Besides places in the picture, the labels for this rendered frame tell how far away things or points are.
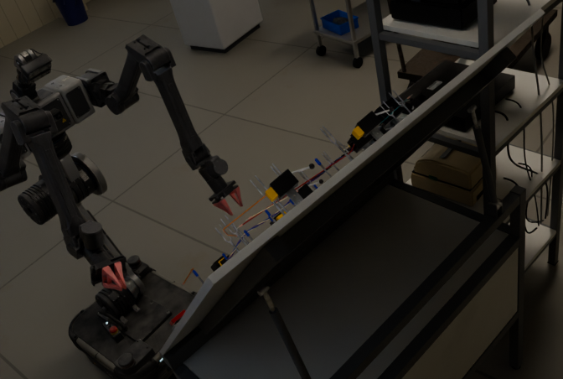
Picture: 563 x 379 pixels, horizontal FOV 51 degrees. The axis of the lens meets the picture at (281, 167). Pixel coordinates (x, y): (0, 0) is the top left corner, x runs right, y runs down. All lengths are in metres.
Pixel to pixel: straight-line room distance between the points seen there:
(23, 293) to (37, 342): 0.47
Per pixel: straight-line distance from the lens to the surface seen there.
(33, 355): 3.68
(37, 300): 3.99
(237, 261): 1.12
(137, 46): 2.02
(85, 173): 2.50
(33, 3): 8.72
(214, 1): 5.85
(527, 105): 2.48
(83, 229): 1.78
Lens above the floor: 2.39
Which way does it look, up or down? 35 degrees down
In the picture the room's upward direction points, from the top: 16 degrees counter-clockwise
